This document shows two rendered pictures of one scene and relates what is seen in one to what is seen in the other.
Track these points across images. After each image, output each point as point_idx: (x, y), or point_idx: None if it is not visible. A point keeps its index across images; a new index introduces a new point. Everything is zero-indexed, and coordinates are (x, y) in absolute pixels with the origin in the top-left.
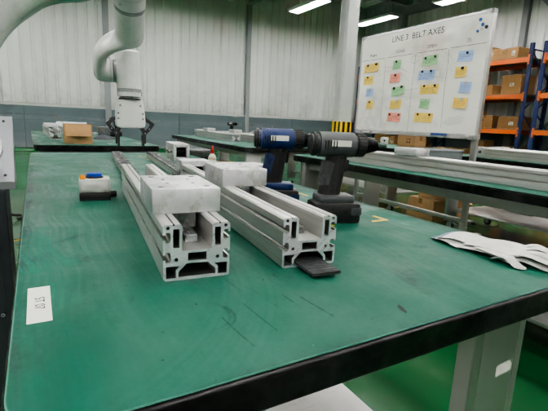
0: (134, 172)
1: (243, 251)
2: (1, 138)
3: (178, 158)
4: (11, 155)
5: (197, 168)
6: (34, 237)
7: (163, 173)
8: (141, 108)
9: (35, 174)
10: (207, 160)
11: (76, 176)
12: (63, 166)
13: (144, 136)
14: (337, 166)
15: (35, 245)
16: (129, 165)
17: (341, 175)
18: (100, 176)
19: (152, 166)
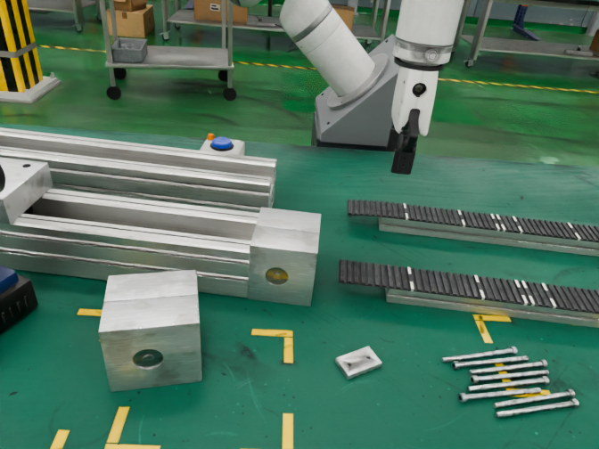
0: (159, 150)
1: None
2: (377, 83)
3: (315, 214)
4: (355, 105)
5: (173, 210)
6: (66, 132)
7: (131, 166)
8: (403, 89)
9: (453, 160)
10: (271, 246)
11: (438, 184)
12: (578, 189)
13: (399, 154)
14: None
15: (43, 130)
16: (244, 159)
17: None
18: (217, 148)
19: (224, 175)
